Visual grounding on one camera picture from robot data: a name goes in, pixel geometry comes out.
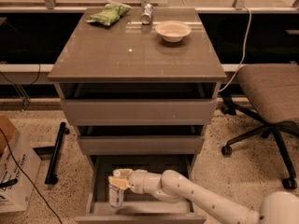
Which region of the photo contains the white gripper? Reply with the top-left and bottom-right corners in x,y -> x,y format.
108,169 -> 148,194

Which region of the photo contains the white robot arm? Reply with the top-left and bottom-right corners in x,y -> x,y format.
108,169 -> 299,224

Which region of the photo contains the bottom grey drawer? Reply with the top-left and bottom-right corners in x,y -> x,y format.
76,155 -> 206,224

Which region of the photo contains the grey drawer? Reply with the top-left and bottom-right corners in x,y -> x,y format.
60,82 -> 218,127
78,125 -> 204,155
76,155 -> 206,224

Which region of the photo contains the middle grey drawer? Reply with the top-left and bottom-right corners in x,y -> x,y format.
78,125 -> 204,155

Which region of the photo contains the top grey drawer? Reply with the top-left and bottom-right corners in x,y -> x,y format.
60,82 -> 218,127

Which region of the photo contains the grey drawer cabinet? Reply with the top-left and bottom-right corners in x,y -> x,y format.
47,7 -> 227,224

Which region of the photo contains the black metal bar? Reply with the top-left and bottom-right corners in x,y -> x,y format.
45,122 -> 69,185

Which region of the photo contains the cardboard box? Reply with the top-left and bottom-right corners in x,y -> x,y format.
0,115 -> 41,213

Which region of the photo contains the white paper bowl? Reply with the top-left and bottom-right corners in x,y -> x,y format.
155,21 -> 192,43

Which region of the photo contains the silver soda can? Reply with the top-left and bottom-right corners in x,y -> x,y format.
140,4 -> 153,25

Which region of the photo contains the green snack bag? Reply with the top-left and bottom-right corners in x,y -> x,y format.
86,3 -> 131,26

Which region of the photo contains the grey office chair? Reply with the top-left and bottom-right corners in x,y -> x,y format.
221,63 -> 299,189

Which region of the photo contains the black cable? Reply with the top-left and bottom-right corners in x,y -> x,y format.
0,126 -> 64,224

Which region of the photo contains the white cable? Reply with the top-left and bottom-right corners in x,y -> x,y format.
218,7 -> 253,94

